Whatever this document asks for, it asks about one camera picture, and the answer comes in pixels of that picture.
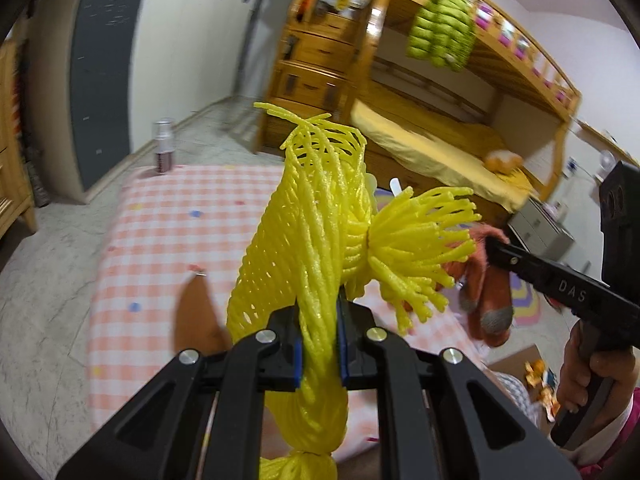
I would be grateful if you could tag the person's right hand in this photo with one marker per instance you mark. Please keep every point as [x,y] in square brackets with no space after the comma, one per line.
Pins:
[580,375]

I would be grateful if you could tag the colourful play mat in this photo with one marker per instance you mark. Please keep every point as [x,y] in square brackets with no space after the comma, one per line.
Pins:
[527,302]

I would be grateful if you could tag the wooden bunk bed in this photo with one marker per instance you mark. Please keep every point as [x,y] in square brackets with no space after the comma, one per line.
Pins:
[500,75]

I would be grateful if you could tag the pink checked blanket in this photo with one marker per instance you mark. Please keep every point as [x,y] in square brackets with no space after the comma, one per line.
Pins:
[150,240]

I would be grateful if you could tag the orange plush toy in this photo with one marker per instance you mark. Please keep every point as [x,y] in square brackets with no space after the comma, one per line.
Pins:
[492,290]

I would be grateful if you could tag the orange and white plush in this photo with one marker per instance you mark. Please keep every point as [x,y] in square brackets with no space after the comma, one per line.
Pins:
[502,160]

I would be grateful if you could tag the pink bedding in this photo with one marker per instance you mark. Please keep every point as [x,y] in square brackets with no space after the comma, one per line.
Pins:
[520,42]

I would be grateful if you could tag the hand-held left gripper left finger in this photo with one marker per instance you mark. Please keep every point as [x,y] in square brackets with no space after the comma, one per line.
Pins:
[297,355]

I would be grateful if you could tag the yellow foam net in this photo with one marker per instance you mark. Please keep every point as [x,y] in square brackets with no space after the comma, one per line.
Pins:
[310,240]

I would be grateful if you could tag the person's right forearm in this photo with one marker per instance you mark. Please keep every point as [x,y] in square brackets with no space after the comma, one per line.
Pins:
[612,440]

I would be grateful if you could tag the white and grey wardrobe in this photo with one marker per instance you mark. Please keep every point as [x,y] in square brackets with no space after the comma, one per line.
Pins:
[175,50]

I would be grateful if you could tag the wooden cabinet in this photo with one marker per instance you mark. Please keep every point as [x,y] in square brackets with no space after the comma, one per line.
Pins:
[12,160]

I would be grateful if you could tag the yellow bed sheet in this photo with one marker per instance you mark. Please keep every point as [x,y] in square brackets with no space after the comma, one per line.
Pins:
[440,145]

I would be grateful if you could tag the green down jacket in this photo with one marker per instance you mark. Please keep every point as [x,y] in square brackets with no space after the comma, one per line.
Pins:
[442,30]

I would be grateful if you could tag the pink and white bottle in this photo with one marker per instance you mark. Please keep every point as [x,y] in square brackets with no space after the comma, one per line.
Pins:
[164,150]

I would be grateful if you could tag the white nightstand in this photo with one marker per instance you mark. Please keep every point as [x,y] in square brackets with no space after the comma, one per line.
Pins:
[542,230]

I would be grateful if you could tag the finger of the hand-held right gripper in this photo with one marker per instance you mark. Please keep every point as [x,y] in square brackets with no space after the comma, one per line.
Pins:
[520,262]

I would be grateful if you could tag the cardboard box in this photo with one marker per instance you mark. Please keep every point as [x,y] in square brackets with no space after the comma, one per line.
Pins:
[520,365]

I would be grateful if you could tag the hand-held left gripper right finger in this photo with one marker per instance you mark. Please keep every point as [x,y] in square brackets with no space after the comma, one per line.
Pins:
[342,355]

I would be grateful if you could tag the wooden stair drawer unit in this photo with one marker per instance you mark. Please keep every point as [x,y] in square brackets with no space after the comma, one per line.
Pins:
[315,75]

